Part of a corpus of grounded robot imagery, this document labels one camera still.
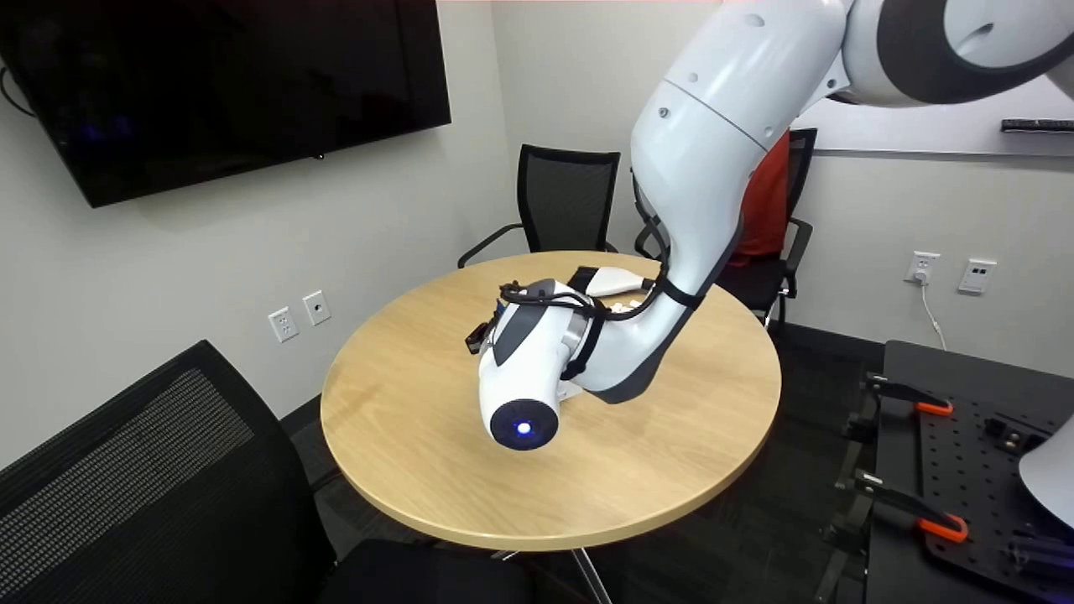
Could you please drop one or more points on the black perforated robot stand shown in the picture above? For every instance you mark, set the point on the black perforated robot stand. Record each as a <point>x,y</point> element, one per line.
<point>984,491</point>

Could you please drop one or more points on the black office chair with jacket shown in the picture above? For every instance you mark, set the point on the black office chair with jacket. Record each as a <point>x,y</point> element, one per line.
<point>758,288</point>

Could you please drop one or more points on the black bracket on stand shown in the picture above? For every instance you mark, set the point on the black bracket on stand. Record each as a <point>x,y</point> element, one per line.
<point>1013,429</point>

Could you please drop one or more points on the white wall outlet plate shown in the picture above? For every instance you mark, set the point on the white wall outlet plate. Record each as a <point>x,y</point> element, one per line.
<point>979,277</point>
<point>924,260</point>
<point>284,323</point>
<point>318,307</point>

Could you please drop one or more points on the black orange bar clamp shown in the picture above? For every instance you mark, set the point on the black orange bar clamp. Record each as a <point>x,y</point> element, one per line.
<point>934,408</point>
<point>946,529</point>

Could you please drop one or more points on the red jacket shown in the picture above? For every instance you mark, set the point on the red jacket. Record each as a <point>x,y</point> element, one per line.
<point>773,202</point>

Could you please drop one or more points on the black wall television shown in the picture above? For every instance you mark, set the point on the black wall television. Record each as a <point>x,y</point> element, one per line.
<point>222,78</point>

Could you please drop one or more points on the chrome table leg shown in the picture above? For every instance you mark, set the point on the chrome table leg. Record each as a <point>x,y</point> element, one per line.
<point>589,576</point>

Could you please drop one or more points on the white wall whiteboard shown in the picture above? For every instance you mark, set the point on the white wall whiteboard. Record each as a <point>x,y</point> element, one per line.
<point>929,120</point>

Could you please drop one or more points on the dark whiteboard tray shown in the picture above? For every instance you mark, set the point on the dark whiteboard tray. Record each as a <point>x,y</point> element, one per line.
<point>1036,124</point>

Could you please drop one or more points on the black mesh office chair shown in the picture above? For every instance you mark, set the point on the black mesh office chair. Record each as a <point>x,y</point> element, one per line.
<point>564,187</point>
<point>137,505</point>

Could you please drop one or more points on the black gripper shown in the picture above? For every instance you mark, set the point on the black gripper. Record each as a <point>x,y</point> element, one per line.
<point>481,337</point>

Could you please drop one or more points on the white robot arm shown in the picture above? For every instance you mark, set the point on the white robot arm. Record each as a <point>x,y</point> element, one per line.
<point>715,135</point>

